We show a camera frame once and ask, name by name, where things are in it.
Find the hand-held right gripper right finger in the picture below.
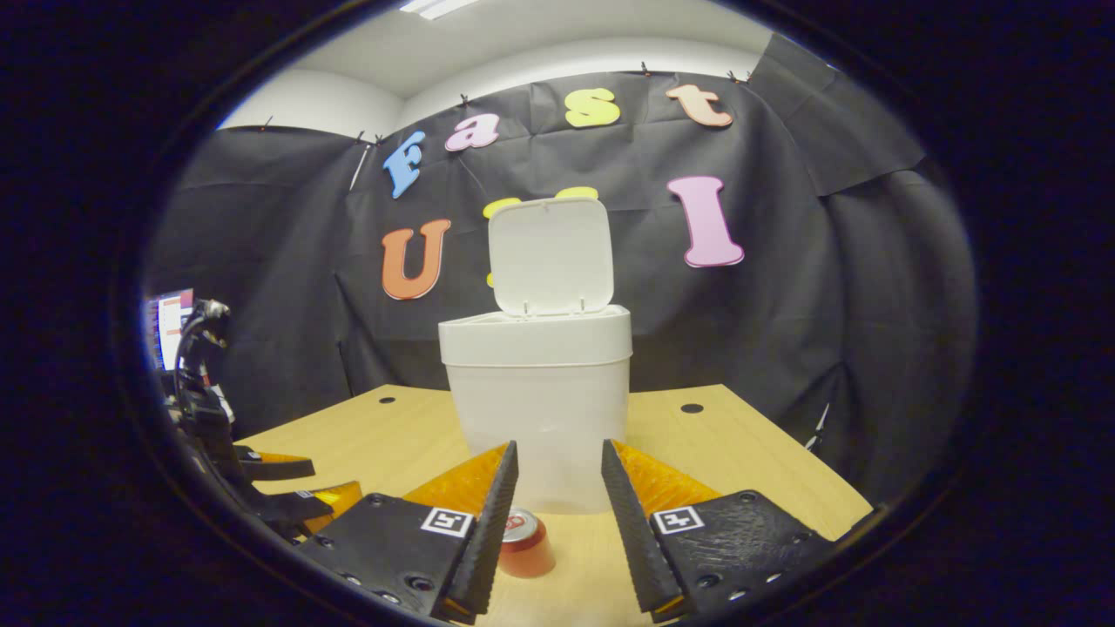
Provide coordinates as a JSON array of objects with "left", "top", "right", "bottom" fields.
[{"left": 601, "top": 439, "right": 839, "bottom": 623}]

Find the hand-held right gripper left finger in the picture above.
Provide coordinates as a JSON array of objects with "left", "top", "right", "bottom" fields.
[{"left": 294, "top": 441, "right": 520, "bottom": 626}]

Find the red pop can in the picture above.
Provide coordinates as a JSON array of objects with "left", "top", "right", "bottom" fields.
[{"left": 498, "top": 508, "right": 557, "bottom": 579}]

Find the white desktop garbage bin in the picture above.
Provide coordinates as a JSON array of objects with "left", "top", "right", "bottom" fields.
[{"left": 438, "top": 196, "right": 633, "bottom": 515}]

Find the wooden desktop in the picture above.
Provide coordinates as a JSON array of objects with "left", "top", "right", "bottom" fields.
[{"left": 235, "top": 383, "right": 874, "bottom": 627}]

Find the computer monitor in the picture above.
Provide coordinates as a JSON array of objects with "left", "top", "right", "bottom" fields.
[{"left": 144, "top": 288, "right": 196, "bottom": 373}]

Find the black backdrop cloth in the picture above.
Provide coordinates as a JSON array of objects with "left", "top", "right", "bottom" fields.
[{"left": 144, "top": 35, "right": 978, "bottom": 506}]

